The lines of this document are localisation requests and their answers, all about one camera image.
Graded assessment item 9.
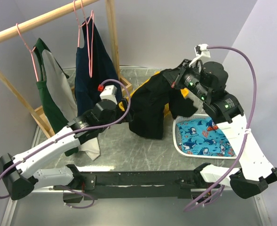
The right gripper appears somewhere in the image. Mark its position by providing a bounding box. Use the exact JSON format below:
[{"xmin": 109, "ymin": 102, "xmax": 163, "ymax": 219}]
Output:
[{"xmin": 162, "ymin": 59, "xmax": 210, "ymax": 102}]

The black t shirt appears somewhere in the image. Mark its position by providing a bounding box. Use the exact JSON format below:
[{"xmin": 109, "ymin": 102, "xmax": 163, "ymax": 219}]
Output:
[{"xmin": 128, "ymin": 71, "xmax": 198, "ymax": 140}]

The pink wire hanger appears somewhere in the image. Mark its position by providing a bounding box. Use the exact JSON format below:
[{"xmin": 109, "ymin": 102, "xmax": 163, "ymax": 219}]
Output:
[{"xmin": 86, "ymin": 10, "xmax": 94, "ymax": 78}]

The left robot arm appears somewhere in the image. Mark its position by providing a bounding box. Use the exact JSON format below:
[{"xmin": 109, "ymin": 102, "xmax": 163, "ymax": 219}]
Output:
[{"xmin": 0, "ymin": 98, "xmax": 131, "ymax": 200}]

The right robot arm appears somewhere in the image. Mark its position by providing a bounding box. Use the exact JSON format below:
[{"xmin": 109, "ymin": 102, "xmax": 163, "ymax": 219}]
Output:
[{"xmin": 163, "ymin": 59, "xmax": 277, "ymax": 199}]

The navy blue shirt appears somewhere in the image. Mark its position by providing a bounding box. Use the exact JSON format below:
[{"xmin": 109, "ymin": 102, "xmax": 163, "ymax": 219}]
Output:
[{"xmin": 75, "ymin": 22, "xmax": 119, "ymax": 116}]

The green and grey shirt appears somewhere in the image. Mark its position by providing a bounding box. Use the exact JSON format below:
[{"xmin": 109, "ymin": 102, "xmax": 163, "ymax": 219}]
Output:
[{"xmin": 32, "ymin": 37, "xmax": 101, "ymax": 161}]

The pink hanger with navy shirt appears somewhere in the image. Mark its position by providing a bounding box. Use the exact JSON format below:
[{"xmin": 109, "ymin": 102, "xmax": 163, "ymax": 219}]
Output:
[{"xmin": 73, "ymin": 0, "xmax": 86, "ymax": 48}]

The pink hanger with green shirt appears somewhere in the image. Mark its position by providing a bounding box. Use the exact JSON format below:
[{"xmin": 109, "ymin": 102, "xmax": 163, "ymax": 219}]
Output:
[{"xmin": 16, "ymin": 23, "xmax": 39, "ymax": 81}]

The white laundry basket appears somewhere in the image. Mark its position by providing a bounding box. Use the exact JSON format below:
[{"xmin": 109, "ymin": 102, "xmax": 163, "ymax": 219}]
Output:
[{"xmin": 172, "ymin": 113, "xmax": 237, "ymax": 160}]

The blue shark print cloth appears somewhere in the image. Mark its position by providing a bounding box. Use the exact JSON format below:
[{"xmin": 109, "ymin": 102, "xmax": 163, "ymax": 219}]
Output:
[{"xmin": 177, "ymin": 117, "xmax": 237, "ymax": 157}]

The wooden clothes rack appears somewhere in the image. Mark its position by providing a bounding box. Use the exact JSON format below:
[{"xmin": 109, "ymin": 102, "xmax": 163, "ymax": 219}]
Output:
[{"xmin": 0, "ymin": 0, "xmax": 133, "ymax": 138}]

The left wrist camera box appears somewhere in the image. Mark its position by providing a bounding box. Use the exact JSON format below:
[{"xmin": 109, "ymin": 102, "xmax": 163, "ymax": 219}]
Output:
[{"xmin": 100, "ymin": 85, "xmax": 117, "ymax": 104}]

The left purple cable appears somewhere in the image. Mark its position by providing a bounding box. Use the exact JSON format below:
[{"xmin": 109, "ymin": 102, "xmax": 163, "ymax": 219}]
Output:
[{"xmin": 0, "ymin": 79, "xmax": 132, "ymax": 210}]

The purple cable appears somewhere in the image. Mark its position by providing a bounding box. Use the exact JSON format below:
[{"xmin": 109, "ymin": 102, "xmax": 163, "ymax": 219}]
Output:
[
  {"xmin": 183, "ymin": 45, "xmax": 257, "ymax": 212},
  {"xmin": 0, "ymin": 79, "xmax": 132, "ymax": 210}
]

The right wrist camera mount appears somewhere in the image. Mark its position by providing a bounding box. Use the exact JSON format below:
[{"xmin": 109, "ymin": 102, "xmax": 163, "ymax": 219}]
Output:
[{"xmin": 189, "ymin": 44, "xmax": 211, "ymax": 67}]

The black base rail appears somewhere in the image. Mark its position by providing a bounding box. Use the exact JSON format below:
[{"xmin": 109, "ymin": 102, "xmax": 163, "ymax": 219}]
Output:
[{"xmin": 67, "ymin": 164, "xmax": 211, "ymax": 200}]

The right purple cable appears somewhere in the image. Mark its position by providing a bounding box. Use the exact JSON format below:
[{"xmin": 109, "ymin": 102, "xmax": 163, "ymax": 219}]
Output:
[{"xmin": 183, "ymin": 45, "xmax": 257, "ymax": 212}]

